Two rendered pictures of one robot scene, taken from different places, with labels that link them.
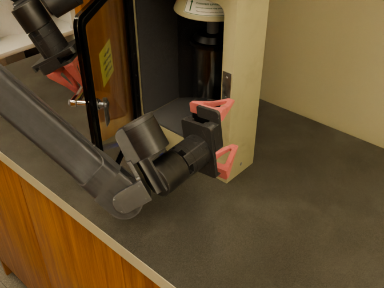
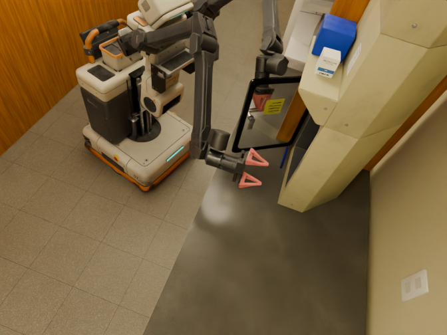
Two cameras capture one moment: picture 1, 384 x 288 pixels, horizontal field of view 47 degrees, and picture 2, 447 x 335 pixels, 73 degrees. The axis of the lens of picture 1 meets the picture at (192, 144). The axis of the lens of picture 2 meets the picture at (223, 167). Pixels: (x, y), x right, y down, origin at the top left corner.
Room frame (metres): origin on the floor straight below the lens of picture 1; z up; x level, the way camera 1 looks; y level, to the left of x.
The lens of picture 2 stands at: (0.21, -0.51, 2.01)
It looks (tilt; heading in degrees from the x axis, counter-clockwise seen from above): 53 degrees down; 55
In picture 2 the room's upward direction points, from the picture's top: 15 degrees clockwise
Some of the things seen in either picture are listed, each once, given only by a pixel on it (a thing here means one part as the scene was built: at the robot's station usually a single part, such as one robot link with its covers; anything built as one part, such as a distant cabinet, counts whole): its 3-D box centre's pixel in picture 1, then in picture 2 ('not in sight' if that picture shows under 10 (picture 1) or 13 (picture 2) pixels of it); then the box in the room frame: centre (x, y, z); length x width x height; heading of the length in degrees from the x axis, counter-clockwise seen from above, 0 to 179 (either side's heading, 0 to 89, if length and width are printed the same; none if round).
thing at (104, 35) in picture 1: (112, 83); (274, 117); (0.87, 0.18, 1.19); 0.30 x 0.01 x 0.40; 172
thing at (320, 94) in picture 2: not in sight; (318, 78); (0.89, 0.07, 1.46); 0.32 x 0.12 x 0.10; 48
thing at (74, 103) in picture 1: (87, 95); not in sight; (0.80, 0.21, 1.20); 0.10 x 0.05 x 0.03; 172
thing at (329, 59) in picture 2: not in sight; (327, 62); (0.86, 0.05, 1.54); 0.05 x 0.05 x 0.06; 53
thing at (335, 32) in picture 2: not in sight; (333, 38); (0.94, 0.14, 1.55); 0.10 x 0.10 x 0.09; 48
